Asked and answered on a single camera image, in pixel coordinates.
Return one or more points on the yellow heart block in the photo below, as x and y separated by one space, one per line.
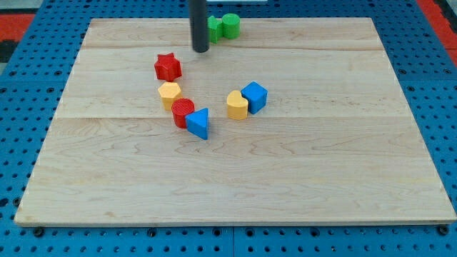
237 106

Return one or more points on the green cylinder block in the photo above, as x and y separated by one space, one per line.
231 25

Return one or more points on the red cylinder block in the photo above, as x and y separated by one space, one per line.
180 109

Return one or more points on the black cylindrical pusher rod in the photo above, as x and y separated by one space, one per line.
198 25

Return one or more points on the blue cube block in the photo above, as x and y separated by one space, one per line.
256 95

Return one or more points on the light wooden board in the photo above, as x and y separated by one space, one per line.
335 145

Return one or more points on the yellow hexagon block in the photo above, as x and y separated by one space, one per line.
169 93

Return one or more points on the red star block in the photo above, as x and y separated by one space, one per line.
167 67

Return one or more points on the green star block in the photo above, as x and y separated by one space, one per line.
215 27

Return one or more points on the blue triangle block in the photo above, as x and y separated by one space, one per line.
197 123

